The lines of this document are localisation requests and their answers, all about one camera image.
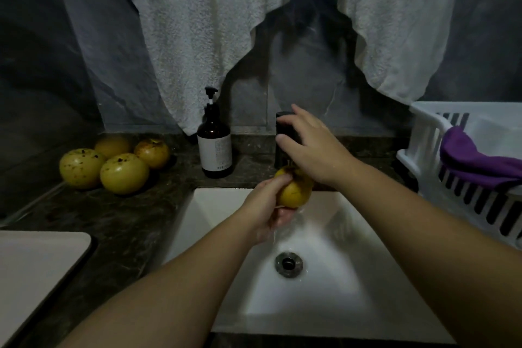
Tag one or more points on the person's right hand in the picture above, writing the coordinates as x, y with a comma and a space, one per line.
318, 148

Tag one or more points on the person's left hand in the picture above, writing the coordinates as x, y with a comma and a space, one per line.
261, 209

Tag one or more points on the spotted yellow apple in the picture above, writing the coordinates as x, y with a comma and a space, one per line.
295, 194

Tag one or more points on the black faucet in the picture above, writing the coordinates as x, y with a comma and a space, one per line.
284, 123

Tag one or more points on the dark soap pump bottle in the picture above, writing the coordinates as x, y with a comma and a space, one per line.
214, 148

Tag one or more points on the group of yellow apples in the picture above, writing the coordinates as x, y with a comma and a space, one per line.
124, 174

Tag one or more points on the purple cloth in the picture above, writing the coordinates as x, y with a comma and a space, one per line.
477, 162

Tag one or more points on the beige plastic tray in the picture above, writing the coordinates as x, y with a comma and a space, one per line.
37, 278

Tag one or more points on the person's right forearm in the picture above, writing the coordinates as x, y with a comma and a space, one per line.
440, 254

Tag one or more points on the person's left forearm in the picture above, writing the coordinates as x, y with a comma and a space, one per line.
155, 303

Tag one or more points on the metal sink drain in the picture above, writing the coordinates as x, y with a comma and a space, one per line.
289, 264

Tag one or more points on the white plastic basket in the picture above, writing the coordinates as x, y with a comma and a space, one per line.
424, 148

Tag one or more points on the white sink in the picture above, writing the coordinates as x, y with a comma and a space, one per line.
351, 295

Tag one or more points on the white hanging towel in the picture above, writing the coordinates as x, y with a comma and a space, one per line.
187, 25

